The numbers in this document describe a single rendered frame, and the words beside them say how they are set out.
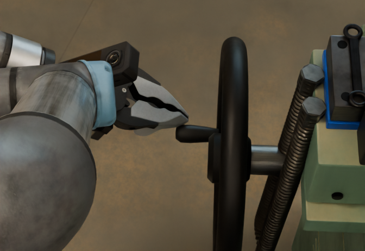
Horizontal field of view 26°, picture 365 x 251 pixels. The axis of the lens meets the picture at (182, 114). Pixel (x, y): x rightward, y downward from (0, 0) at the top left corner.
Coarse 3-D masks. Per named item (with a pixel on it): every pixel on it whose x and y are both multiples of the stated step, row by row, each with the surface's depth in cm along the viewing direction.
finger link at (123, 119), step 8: (120, 112) 99; (128, 112) 100; (120, 120) 99; (128, 120) 99; (136, 120) 100; (144, 120) 101; (120, 128) 100; (128, 128) 100; (136, 128) 100; (152, 128) 102
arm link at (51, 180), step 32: (64, 64) 86; (96, 64) 86; (32, 96) 69; (64, 96) 70; (96, 96) 84; (0, 128) 50; (32, 128) 52; (64, 128) 55; (0, 160) 47; (32, 160) 48; (64, 160) 51; (0, 192) 46; (32, 192) 47; (64, 192) 50; (0, 224) 46; (32, 224) 47; (64, 224) 50
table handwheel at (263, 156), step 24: (240, 48) 87; (240, 72) 84; (240, 96) 82; (240, 120) 81; (216, 144) 92; (240, 144) 80; (216, 168) 92; (240, 168) 80; (264, 168) 93; (216, 192) 105; (240, 192) 80; (216, 216) 103; (240, 216) 81; (216, 240) 84; (240, 240) 83
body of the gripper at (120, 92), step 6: (42, 48) 99; (48, 54) 97; (54, 54) 97; (48, 60) 96; (54, 60) 96; (126, 84) 101; (120, 90) 100; (126, 90) 101; (120, 96) 100; (126, 96) 100; (120, 102) 99; (126, 102) 100; (120, 108) 99; (108, 126) 102; (96, 132) 103; (102, 132) 103; (108, 132) 103; (96, 138) 104
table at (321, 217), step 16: (304, 176) 87; (304, 192) 86; (304, 208) 85; (320, 208) 84; (336, 208) 84; (352, 208) 84; (304, 224) 85; (320, 224) 84; (336, 224) 84; (352, 224) 84
